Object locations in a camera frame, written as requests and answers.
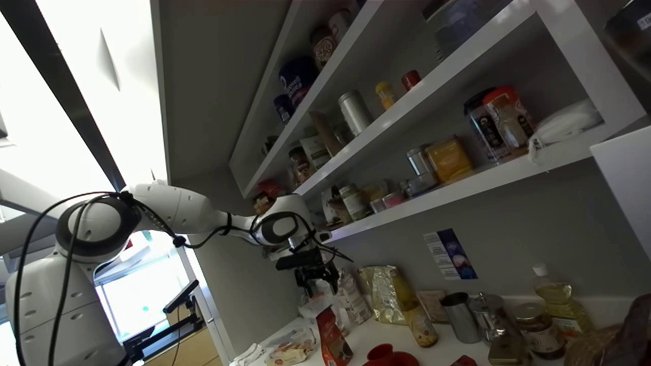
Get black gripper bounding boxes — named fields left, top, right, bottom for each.
left=273, top=246, right=342, bottom=299

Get clear snack packet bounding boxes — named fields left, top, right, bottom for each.
left=298, top=264, right=375, bottom=342

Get small pink packet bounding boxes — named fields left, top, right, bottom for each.
left=369, top=191, right=410, bottom=213

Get yellow packet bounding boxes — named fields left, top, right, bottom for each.
left=423, top=136, right=475, bottom=187

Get gold foil bag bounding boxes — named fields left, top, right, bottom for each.
left=353, top=262, right=423, bottom=327

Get clear plastic food container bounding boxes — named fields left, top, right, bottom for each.
left=263, top=324, right=322, bottom=366

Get glass jar brown contents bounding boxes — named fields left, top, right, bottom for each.
left=319, top=187, right=352, bottom=230

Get jar with green white label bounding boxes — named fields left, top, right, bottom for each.
left=338, top=184, right=372, bottom=224

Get red cup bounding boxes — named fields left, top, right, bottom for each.
left=364, top=342, right=397, bottom=362

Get red round container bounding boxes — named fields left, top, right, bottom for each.
left=249, top=178, right=291, bottom=217

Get red plate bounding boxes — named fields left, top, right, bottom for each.
left=364, top=349, right=423, bottom=366

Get dark jar with label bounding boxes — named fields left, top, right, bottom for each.
left=286, top=145, right=318, bottom=189

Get white labelled jar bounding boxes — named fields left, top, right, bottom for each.
left=298, top=130, right=333, bottom=174

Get metal cup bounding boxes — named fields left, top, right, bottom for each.
left=439, top=291, right=483, bottom=347

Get kraft brown box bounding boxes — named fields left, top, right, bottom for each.
left=310, top=111, right=349, bottom=160

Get silver can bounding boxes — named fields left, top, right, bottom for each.
left=404, top=147, right=441, bottom=199

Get black metal stand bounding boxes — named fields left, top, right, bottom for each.
left=116, top=278, right=207, bottom=366

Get pale cylindrical canister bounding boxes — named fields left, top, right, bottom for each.
left=335, top=88, right=375, bottom=138

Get small dark blue can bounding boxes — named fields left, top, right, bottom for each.
left=271, top=92, right=297, bottom=126

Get tall glass metal container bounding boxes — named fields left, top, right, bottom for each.
left=465, top=291, right=533, bottom=366

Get small yellow container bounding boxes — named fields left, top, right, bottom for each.
left=372, top=80, right=400, bottom=112

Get large dark blue can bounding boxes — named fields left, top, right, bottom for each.
left=276, top=53, right=322, bottom=111

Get small red topped container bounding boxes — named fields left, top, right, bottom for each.
left=399, top=67, right=423, bottom=92

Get dark lidded jar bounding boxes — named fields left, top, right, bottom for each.
left=462, top=94, right=513, bottom=163

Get glass jar dark lid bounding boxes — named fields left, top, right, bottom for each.
left=510, top=302, right=570, bottom=362

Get jar with red label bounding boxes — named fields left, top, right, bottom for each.
left=310, top=24, right=339, bottom=72

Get clear bottle yellow oil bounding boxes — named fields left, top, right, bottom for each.
left=529, top=260, right=600, bottom=342

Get red lidded jar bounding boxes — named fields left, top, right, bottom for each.
left=481, top=86, right=538, bottom=153

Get jar with pale lid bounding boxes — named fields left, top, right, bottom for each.
left=328, top=8, right=356, bottom=46

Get white plastic bag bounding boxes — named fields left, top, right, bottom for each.
left=526, top=98, right=607, bottom=156

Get dark round bowl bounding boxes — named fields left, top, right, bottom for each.
left=420, top=0, right=515, bottom=62

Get brown rounded object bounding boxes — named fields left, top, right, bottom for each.
left=598, top=291, right=651, bottom=366

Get black window beam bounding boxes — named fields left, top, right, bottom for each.
left=0, top=0, right=136, bottom=195

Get blue and white wall card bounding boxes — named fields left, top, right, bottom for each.
left=420, top=227, right=479, bottom=285

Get white wall shelf unit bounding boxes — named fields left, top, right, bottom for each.
left=149, top=0, right=651, bottom=250

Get white wall cabinet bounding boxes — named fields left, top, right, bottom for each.
left=587, top=125, right=651, bottom=264

